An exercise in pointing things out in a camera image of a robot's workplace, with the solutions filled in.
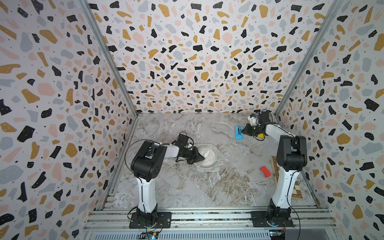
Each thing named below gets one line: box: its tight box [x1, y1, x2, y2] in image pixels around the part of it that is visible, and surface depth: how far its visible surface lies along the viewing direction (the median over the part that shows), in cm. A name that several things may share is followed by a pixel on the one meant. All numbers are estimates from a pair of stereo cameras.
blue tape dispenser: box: [235, 126, 244, 140], surface depth 108 cm
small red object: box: [260, 166, 272, 178], surface depth 92 cm
